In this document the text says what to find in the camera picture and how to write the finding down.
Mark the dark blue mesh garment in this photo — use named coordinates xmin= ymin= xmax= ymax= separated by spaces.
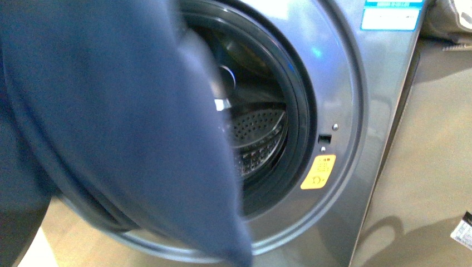
xmin=1 ymin=1 xmax=253 ymax=266

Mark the grey front-load washing machine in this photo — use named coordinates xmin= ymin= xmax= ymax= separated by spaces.
xmin=40 ymin=0 xmax=429 ymax=267

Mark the yellow warning sticker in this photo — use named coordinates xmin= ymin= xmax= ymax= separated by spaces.
xmin=300 ymin=155 xmax=336 ymax=190

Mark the blue energy label sticker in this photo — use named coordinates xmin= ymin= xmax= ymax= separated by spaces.
xmin=361 ymin=0 xmax=425 ymax=31

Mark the beige sofa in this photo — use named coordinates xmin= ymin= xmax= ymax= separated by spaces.
xmin=420 ymin=0 xmax=471 ymax=45

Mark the white paper tag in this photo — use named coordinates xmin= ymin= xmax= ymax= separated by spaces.
xmin=450 ymin=211 xmax=471 ymax=250

